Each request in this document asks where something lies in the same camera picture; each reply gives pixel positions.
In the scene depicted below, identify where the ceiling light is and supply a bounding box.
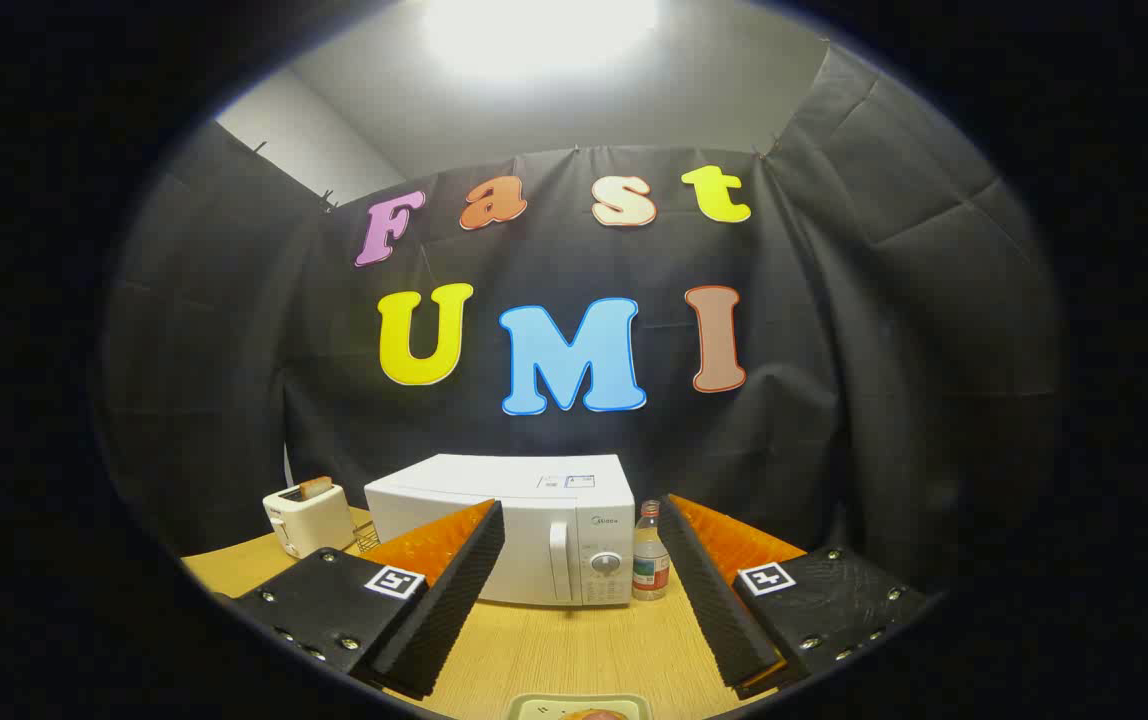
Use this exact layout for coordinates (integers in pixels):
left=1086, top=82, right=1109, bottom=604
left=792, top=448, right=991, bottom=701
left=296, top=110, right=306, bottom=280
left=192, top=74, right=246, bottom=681
left=419, top=0, right=660, bottom=71

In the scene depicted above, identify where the white toaster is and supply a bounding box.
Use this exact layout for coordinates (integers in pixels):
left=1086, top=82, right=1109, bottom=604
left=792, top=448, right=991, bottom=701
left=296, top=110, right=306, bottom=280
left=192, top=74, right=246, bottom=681
left=262, top=480, right=357, bottom=559

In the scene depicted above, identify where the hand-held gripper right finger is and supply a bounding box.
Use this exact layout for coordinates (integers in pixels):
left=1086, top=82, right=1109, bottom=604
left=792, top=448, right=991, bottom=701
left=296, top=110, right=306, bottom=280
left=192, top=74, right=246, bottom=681
left=658, top=493, right=940, bottom=701

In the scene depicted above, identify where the black backdrop cloth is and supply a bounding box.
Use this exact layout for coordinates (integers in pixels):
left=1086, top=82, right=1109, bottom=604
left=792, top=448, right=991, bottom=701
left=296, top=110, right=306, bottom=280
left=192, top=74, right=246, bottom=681
left=99, top=45, right=1065, bottom=601

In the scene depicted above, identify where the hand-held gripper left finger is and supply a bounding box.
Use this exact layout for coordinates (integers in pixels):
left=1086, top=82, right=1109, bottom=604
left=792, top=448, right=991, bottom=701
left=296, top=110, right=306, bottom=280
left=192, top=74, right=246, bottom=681
left=232, top=498, right=506, bottom=701

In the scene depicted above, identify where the clear plastic water bottle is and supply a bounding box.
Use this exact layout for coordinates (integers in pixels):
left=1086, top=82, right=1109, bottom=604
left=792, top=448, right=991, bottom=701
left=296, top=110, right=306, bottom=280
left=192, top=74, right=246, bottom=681
left=632, top=500, right=672, bottom=601

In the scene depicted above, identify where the white microwave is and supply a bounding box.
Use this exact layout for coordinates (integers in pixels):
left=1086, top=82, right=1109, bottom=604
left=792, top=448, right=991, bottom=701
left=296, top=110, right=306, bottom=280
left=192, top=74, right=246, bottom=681
left=364, top=453, right=637, bottom=608

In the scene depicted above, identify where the pale green plate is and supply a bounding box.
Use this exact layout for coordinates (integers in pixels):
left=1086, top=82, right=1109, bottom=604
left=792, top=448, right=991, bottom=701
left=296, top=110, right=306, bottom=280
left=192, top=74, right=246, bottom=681
left=506, top=693, right=653, bottom=720

